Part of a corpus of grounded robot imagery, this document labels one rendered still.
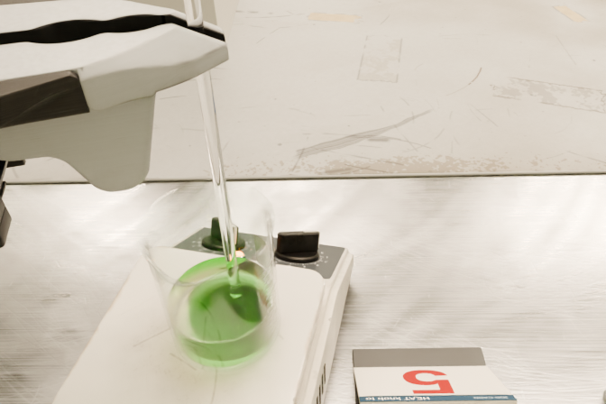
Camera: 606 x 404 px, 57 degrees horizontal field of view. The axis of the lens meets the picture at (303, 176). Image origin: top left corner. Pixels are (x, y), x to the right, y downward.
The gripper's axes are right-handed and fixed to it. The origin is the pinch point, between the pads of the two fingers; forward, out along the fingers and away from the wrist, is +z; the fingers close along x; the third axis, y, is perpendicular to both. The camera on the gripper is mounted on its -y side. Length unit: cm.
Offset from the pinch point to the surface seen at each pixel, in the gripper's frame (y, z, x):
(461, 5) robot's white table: 26, 41, -55
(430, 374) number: 24.4, 11.6, 2.5
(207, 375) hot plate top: 17.1, -2.0, 3.6
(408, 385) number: 23.2, 9.6, 3.5
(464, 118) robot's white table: 26.0, 27.8, -26.2
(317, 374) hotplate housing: 19.4, 3.8, 3.6
